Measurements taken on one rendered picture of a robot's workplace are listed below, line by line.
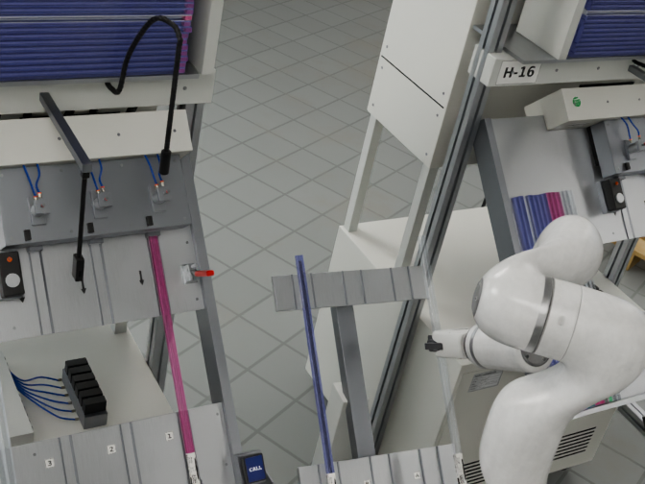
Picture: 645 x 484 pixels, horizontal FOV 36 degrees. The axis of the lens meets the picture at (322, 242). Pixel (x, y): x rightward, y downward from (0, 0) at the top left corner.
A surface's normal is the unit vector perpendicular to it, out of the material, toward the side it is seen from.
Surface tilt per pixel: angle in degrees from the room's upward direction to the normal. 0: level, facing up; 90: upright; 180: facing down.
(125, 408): 0
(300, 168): 0
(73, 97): 90
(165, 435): 46
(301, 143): 0
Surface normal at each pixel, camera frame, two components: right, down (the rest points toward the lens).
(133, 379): 0.19, -0.82
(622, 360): -0.06, 0.36
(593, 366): -0.34, 0.50
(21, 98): 0.47, 0.55
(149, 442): 0.47, -0.17
